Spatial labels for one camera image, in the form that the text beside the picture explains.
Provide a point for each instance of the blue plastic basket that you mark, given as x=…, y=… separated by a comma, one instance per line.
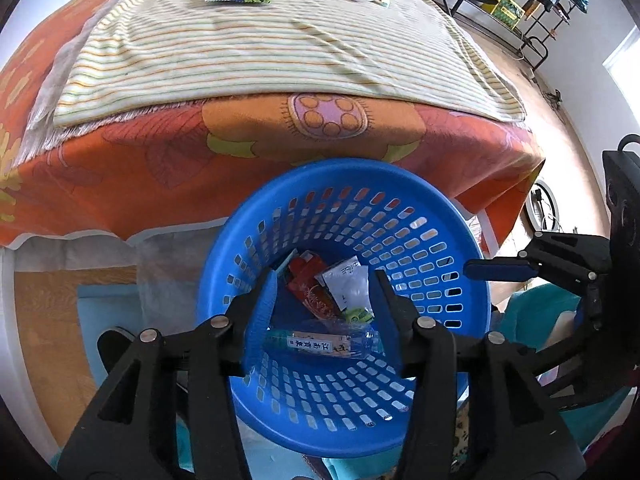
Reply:
x=350, y=400

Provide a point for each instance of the red snack packet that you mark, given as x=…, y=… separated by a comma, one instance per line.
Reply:
x=310, y=290

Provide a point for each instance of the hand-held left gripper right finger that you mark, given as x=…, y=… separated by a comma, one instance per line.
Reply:
x=395, y=325

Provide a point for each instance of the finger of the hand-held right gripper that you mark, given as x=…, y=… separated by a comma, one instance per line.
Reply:
x=500, y=269
x=592, y=310

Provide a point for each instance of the white sachet packet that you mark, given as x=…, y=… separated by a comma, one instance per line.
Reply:
x=345, y=285

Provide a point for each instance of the orange floral blanket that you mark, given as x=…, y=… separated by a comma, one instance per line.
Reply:
x=125, y=160

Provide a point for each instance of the yellow green box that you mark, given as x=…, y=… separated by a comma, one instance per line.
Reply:
x=505, y=7

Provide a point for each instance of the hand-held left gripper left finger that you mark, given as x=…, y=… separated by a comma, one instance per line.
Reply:
x=262, y=320

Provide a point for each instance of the black metal clothes rack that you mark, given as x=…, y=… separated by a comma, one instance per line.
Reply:
x=537, y=42

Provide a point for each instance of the clear plastic bottle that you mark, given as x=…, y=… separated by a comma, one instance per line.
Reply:
x=325, y=342

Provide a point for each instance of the striped yellow towel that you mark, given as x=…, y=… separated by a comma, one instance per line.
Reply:
x=250, y=50

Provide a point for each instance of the small green yellow sachet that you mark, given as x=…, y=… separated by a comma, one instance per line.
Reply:
x=382, y=1

